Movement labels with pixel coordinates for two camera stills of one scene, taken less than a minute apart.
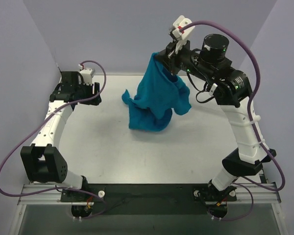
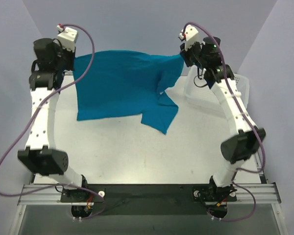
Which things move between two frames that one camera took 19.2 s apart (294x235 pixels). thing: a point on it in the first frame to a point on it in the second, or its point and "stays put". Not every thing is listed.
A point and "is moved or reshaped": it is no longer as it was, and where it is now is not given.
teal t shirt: x=152 y=108 is moved or reshaped
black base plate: x=149 y=199 stays put
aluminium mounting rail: x=51 y=195 stays put
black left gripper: x=87 y=92 to x=69 y=60
